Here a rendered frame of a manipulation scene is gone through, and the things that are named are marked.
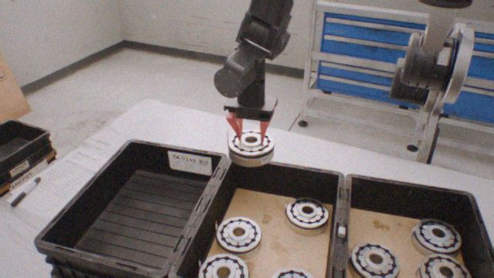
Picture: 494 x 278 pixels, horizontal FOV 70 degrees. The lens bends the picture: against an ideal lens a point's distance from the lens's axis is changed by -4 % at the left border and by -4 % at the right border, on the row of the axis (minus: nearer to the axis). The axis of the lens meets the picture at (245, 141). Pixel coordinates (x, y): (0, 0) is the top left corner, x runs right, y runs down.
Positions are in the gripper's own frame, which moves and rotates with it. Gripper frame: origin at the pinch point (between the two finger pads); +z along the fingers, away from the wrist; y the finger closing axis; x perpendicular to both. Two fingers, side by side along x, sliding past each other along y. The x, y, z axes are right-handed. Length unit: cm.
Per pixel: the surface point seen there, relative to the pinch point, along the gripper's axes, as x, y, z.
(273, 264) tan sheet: -14.6, 8.8, 22.4
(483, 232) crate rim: -3, 51, 13
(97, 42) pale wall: 268, -249, 85
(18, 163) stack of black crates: 28, -116, 51
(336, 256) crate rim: -17.3, 21.2, 12.6
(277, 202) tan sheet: 4.8, 5.7, 22.5
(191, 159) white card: 7.4, -18.7, 14.8
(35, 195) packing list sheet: 0, -73, 34
